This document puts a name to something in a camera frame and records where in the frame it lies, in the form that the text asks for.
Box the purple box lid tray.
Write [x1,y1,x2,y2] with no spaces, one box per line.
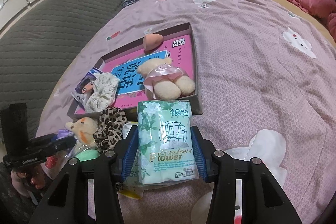
[67,23,198,121]

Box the grey quilted headboard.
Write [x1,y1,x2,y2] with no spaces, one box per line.
[1,0,124,138]

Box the pink makeup sponge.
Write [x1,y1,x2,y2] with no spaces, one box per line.
[142,34,163,51]

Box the blue white packaged eye mask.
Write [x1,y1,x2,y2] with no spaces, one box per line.
[71,68,102,109]

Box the person's left hand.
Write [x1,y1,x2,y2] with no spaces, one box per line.
[11,155,59,197]

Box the purple patterned bed sheet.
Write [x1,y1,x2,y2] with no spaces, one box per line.
[37,0,335,223]

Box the green tissue pack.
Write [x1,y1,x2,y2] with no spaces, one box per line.
[137,100,199,185]

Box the pink blue book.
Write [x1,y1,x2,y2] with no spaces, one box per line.
[75,33,195,114]

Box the floral cream scrunchie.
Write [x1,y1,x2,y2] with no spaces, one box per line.
[85,72,120,113]

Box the beige bear pink dress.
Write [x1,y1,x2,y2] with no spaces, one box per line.
[137,57,196,101]

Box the leopard print scrunchie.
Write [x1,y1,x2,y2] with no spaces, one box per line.
[93,107,127,152]

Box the yellow white small packet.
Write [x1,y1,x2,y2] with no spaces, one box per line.
[118,122,144,200]

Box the beige bear purple dress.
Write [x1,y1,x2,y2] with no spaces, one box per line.
[53,117,98,157]

